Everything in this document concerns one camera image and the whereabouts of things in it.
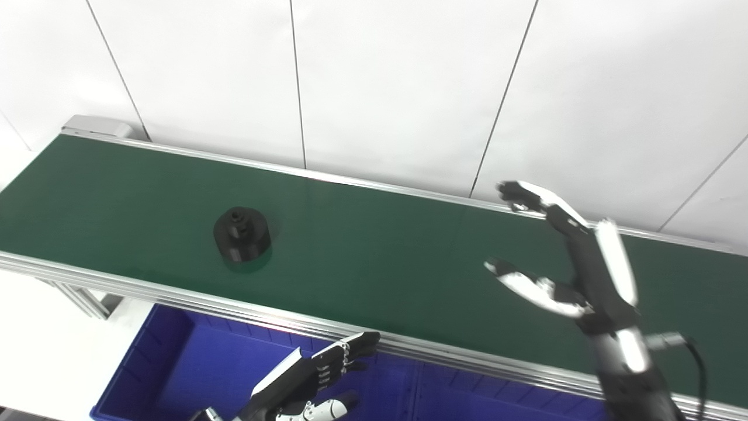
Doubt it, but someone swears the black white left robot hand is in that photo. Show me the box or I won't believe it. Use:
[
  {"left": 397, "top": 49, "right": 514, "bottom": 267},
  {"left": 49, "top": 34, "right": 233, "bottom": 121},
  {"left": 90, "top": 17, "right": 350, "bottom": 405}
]
[{"left": 234, "top": 332, "right": 380, "bottom": 421}]

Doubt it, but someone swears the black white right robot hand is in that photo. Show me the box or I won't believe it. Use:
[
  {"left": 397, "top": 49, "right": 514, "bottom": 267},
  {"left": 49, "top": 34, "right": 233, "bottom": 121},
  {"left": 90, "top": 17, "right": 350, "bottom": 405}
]
[{"left": 484, "top": 180, "right": 640, "bottom": 337}]

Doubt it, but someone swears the black round machine part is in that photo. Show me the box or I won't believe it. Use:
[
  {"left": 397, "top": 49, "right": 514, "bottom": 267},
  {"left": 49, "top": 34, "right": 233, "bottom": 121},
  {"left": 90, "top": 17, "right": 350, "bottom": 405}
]
[{"left": 213, "top": 207, "right": 272, "bottom": 262}]

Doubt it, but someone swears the blue plastic bin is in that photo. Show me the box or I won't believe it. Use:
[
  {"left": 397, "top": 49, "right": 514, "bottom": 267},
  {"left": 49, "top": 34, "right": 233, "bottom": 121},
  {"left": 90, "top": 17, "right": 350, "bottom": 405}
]
[
  {"left": 91, "top": 303, "right": 421, "bottom": 421},
  {"left": 409, "top": 363, "right": 608, "bottom": 421}
]

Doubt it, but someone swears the green conveyor belt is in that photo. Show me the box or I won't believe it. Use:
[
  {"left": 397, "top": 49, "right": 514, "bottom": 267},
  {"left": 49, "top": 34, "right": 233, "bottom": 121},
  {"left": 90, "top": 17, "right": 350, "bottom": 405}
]
[
  {"left": 0, "top": 134, "right": 748, "bottom": 410},
  {"left": 0, "top": 114, "right": 748, "bottom": 421}
]

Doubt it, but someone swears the aluminium conveyor support leg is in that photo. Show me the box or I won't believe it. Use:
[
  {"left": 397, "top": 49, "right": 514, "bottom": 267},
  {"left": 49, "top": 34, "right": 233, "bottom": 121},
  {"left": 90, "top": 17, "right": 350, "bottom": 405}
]
[{"left": 41, "top": 279, "right": 123, "bottom": 319}]

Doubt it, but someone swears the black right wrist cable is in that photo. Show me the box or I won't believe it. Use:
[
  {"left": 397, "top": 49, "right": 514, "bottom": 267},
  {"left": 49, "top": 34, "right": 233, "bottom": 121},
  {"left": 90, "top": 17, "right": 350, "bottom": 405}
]
[{"left": 643, "top": 332, "right": 708, "bottom": 421}]

